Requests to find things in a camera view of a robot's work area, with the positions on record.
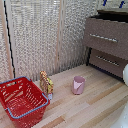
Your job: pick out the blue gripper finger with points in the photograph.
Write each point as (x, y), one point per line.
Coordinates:
(122, 4)
(105, 2)

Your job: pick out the brown drawer front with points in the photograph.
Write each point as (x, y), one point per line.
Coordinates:
(108, 45)
(110, 68)

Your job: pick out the dark brown dresser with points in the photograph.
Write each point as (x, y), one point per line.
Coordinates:
(110, 50)

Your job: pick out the beige woven blind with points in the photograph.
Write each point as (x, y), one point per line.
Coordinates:
(33, 40)

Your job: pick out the red basket with blue rim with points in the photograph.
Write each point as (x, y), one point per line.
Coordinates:
(21, 101)

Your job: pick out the pink plastic cup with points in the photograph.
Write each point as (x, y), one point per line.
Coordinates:
(78, 85)

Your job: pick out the yellow orange snack packet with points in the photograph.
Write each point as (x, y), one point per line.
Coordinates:
(47, 85)

